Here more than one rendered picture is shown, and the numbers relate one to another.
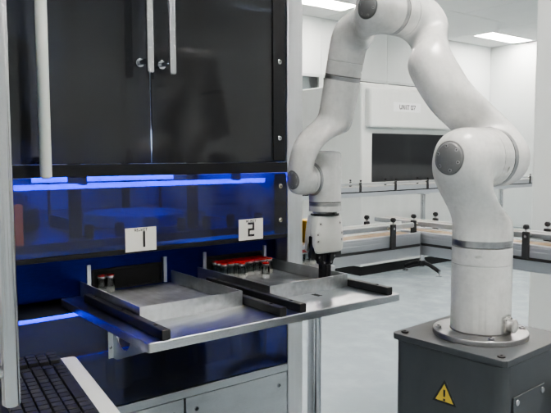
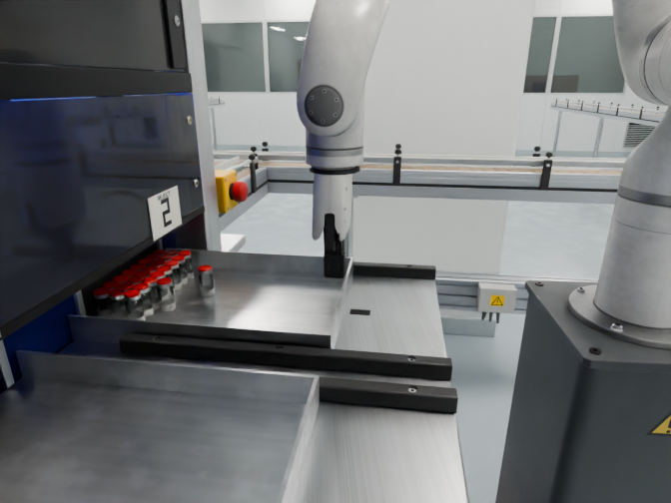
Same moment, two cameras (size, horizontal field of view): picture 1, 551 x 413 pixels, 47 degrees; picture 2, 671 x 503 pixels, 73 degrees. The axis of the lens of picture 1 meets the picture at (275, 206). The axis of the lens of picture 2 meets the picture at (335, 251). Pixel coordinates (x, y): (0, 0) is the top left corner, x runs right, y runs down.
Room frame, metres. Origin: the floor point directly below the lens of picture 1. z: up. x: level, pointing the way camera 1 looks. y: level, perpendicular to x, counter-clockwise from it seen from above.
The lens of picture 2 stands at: (1.16, 0.34, 1.19)
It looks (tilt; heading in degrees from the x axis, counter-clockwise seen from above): 20 degrees down; 316
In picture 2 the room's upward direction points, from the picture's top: straight up
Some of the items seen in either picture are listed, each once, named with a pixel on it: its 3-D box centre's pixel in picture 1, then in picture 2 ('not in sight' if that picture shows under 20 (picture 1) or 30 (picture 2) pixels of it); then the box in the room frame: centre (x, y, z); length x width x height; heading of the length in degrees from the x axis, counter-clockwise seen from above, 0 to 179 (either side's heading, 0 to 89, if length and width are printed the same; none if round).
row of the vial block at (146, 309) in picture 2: (247, 268); (163, 283); (1.80, 0.08, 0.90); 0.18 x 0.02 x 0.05; 128
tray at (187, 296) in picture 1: (158, 292); (85, 471); (1.51, 0.28, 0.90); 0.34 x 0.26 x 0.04; 38
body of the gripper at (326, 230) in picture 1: (325, 231); (335, 198); (1.64, -0.13, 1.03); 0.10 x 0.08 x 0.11; 128
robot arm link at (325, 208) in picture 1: (325, 207); (335, 156); (1.65, -0.13, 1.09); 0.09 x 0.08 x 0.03; 128
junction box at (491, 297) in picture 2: not in sight; (495, 297); (1.79, -1.05, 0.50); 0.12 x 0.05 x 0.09; 38
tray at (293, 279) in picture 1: (270, 276); (232, 292); (1.72, 0.02, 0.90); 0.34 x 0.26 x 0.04; 38
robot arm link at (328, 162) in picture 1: (324, 176); (334, 97); (1.64, -0.13, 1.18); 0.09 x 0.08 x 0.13; 129
